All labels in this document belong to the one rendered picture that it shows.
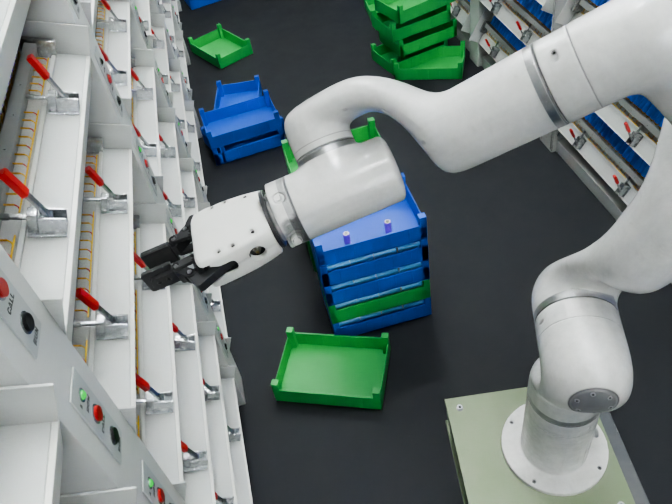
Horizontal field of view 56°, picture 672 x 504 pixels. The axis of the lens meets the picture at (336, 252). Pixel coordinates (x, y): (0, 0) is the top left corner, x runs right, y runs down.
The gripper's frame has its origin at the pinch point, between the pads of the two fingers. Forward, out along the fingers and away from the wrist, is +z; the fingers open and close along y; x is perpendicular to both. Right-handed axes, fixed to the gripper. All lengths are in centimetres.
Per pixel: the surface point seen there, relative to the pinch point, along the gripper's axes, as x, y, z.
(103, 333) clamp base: -5.9, -0.8, 11.6
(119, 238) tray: -7.5, 19.1, 10.3
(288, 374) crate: -98, 50, 11
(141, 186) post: -16.9, 44.6, 11.4
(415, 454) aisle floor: -103, 15, -15
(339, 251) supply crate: -67, 57, -17
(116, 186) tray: -7.3, 32.7, 10.8
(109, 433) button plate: -0.1, -20.9, 6.9
